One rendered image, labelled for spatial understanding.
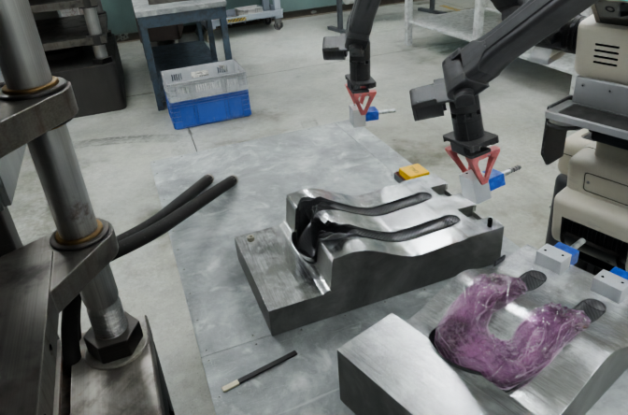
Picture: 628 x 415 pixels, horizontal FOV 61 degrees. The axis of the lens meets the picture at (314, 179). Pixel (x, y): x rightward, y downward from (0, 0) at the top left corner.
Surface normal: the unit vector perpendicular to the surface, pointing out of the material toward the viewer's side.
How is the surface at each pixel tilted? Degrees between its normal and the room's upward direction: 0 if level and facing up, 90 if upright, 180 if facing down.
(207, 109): 91
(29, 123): 90
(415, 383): 0
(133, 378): 0
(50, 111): 90
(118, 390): 0
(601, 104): 90
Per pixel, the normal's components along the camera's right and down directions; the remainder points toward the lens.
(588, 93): -0.78, 0.34
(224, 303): -0.07, -0.88
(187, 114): 0.34, 0.43
